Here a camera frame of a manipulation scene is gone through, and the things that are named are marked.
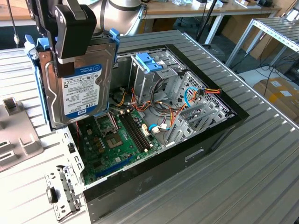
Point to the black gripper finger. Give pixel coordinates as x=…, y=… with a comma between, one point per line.
x=74, y=37

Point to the hard disk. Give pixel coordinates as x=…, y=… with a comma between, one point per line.
x=81, y=93

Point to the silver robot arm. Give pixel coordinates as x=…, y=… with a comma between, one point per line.
x=126, y=18

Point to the grey metal disk bay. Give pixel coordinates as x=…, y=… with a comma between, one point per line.
x=188, y=129

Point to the blue drive latch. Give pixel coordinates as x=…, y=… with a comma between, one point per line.
x=146, y=61

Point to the grey optical drive cage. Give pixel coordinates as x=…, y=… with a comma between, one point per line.
x=143, y=86

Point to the wooden desk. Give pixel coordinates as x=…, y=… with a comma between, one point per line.
x=163, y=10

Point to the locking lever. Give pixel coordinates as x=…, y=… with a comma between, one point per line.
x=114, y=122

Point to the small white power socket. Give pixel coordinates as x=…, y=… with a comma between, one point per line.
x=89, y=132

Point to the black case fan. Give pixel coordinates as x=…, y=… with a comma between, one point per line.
x=74, y=140

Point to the grey parts rack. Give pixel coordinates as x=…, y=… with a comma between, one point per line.
x=16, y=130

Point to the small black case clip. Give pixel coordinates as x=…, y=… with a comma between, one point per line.
x=71, y=148

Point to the CPU socket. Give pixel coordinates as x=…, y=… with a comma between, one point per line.
x=113, y=141

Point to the black RAM slot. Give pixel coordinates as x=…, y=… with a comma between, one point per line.
x=139, y=130
x=134, y=132

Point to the white board power connector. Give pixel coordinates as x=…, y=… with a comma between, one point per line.
x=145, y=131

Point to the green motherboard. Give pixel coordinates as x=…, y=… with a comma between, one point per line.
x=109, y=155

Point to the white connector with blue tab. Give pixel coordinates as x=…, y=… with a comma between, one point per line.
x=155, y=131

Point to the green RAM stick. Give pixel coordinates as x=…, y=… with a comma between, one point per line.
x=3, y=143

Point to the blue expansion slot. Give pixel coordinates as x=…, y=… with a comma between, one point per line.
x=114, y=166

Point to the black plastic latch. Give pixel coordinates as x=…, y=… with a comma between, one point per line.
x=51, y=195

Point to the large brown cardboard box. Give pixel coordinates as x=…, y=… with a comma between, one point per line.
x=236, y=28

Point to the black PC case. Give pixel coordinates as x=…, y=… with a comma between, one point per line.
x=151, y=184

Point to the aluminium slat shelf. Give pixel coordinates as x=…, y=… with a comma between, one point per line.
x=275, y=28

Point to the cardboard box with white labels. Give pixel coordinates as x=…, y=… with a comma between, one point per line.
x=280, y=102

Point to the grey metal slot bracket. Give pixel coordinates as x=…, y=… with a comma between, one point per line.
x=64, y=184

